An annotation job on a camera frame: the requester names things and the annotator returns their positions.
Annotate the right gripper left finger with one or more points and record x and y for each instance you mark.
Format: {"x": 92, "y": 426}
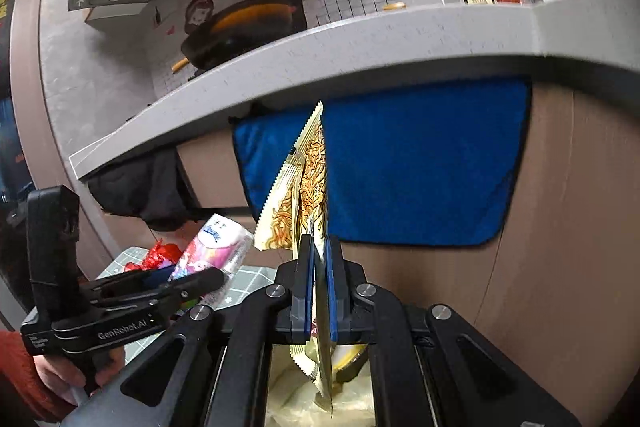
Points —
{"x": 301, "y": 303}

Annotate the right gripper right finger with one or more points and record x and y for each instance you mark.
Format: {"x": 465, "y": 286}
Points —
{"x": 338, "y": 291}

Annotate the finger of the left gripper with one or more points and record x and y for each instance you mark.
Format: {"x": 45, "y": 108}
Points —
{"x": 128, "y": 283}
{"x": 175, "y": 292}

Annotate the red plastic bag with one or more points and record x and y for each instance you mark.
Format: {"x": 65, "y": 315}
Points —
{"x": 161, "y": 255}

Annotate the pink tissue pack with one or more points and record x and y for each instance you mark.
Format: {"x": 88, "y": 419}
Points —
{"x": 222, "y": 244}

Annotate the yellow noodle wrapper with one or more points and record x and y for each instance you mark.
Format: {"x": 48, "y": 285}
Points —
{"x": 296, "y": 205}

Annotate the yellow plastic trash bag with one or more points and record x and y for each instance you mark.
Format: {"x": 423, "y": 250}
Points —
{"x": 299, "y": 394}

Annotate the grey kitchen countertop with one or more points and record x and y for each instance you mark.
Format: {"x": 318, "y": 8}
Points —
{"x": 602, "y": 31}

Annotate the person left hand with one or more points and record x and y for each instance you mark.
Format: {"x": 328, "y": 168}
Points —
{"x": 67, "y": 381}

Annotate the green checked tablecloth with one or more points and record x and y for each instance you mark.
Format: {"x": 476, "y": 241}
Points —
{"x": 250, "y": 277}

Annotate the black hanging cloth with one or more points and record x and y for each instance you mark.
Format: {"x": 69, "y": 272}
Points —
{"x": 154, "y": 188}

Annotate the blue hanging towel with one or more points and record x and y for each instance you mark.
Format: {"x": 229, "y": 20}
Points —
{"x": 432, "y": 165}

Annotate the small yellow object on counter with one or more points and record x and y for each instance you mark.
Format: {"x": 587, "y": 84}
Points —
{"x": 394, "y": 6}

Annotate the black wok orange handle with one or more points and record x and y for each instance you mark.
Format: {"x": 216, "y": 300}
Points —
{"x": 240, "y": 28}

